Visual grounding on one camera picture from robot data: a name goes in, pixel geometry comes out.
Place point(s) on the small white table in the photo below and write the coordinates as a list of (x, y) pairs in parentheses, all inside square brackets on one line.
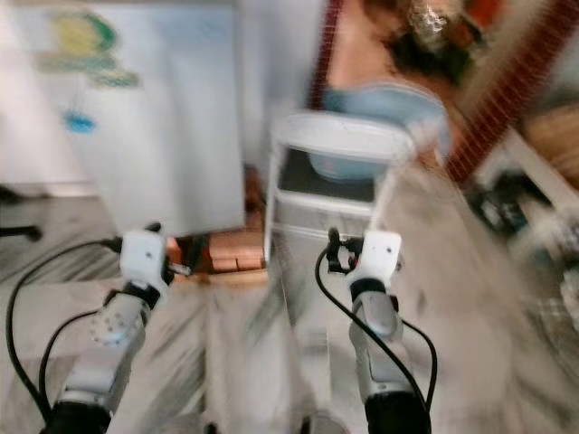
[(538, 176)]

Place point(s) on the orange brick stack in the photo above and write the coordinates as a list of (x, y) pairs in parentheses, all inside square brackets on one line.
[(235, 253)]

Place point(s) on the narrow red brick pillar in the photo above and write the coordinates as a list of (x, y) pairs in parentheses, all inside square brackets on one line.
[(326, 54)]

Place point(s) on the wide red brick pillar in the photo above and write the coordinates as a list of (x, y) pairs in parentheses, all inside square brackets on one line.
[(520, 68)]

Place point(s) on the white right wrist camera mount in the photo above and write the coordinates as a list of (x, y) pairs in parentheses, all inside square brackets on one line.
[(380, 253)]

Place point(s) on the white fridge door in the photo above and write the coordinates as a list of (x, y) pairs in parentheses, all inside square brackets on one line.
[(181, 136)]

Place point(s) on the black bag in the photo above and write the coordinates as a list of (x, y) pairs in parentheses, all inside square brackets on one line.
[(434, 59)]

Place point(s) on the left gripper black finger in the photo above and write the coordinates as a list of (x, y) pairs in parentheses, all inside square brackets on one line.
[(186, 251), (152, 228)]

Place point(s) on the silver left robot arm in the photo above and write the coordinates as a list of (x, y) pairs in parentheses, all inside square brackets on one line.
[(113, 334)]

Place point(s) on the green yellow fridge sticker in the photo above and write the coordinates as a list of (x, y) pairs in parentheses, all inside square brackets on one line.
[(86, 36)]

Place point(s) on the small blue fridge sticker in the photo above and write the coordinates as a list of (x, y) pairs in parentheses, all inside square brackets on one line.
[(79, 122)]

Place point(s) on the black storage bin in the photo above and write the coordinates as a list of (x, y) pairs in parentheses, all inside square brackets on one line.
[(502, 212)]

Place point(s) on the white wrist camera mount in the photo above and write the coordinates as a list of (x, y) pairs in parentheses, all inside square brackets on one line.
[(380, 253), (145, 258)]

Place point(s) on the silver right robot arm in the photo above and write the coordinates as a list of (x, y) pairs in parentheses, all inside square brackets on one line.
[(380, 348)]

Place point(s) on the black chair base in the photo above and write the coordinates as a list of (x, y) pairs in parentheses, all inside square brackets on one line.
[(18, 233)]

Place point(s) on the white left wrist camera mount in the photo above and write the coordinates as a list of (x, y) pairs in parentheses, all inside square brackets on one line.
[(145, 258)]

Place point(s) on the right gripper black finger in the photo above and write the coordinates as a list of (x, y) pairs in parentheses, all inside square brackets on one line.
[(335, 244)]

